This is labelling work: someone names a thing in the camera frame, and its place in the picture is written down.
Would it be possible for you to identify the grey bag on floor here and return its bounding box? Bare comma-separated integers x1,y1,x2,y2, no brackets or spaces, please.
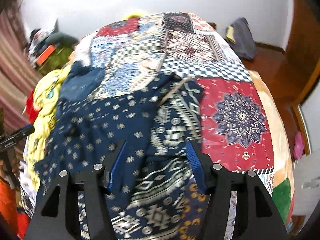
226,17,257,61

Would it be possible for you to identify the navy patterned hooded jacket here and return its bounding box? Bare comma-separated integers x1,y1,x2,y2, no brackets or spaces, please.
34,73,203,239

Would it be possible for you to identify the colourful patchwork bed quilt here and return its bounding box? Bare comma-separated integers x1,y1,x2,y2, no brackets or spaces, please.
72,11,276,240

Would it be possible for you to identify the wooden door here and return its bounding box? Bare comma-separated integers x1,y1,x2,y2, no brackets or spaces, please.
285,0,319,155

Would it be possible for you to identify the red plush fabric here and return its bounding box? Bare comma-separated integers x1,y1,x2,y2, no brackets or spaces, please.
25,89,40,124

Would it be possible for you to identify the blue denim jacket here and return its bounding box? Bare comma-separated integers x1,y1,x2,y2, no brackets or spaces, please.
59,61,105,102

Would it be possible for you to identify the yellow cartoon fleece blanket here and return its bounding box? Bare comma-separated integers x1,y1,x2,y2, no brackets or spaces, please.
23,66,71,191

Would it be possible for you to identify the pink object by door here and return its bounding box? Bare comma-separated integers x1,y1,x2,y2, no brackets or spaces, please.
293,131,305,160

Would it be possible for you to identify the orange peach blanket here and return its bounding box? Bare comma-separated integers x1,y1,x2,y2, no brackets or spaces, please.
249,70,295,226

